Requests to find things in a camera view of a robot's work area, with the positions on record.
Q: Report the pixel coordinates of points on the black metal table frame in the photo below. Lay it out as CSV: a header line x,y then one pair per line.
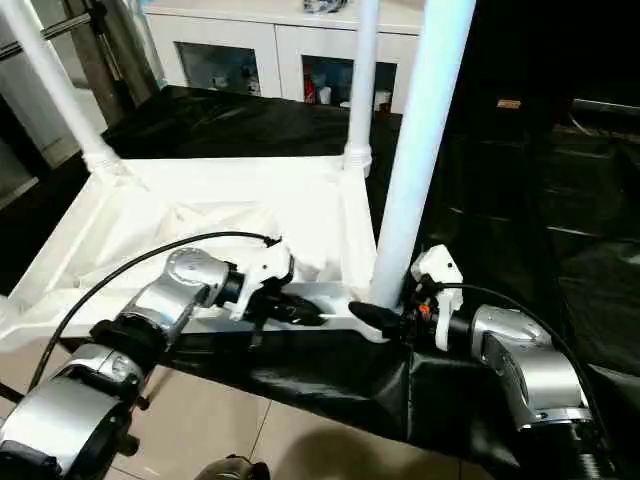
x,y
12,390

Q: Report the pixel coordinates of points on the white glass-door cabinet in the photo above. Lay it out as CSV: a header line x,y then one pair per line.
x,y
250,40

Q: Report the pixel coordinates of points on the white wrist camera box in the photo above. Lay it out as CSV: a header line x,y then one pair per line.
x,y
440,280
265,270

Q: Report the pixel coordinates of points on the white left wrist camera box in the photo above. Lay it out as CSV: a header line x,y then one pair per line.
x,y
265,270

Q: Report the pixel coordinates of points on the black flat device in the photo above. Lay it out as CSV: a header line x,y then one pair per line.
x,y
608,112

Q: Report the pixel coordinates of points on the grey crumpled bundle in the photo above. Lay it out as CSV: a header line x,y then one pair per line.
x,y
326,5

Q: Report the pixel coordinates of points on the white plastic table top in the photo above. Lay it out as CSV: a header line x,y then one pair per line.
x,y
150,220

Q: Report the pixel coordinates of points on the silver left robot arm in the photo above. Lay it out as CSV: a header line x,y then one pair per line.
x,y
130,350

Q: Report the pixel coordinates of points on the black work mat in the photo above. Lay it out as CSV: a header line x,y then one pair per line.
x,y
480,250

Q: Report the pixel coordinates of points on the small yellow label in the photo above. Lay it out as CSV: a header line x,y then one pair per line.
x,y
509,104

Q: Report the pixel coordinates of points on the grey metal rack frame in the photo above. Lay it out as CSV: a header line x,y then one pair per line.
x,y
60,50

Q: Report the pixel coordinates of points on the white plastic table leg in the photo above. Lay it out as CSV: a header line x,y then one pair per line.
x,y
420,140
65,85
362,80

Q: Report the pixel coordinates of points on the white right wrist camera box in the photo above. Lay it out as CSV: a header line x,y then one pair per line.
x,y
440,280

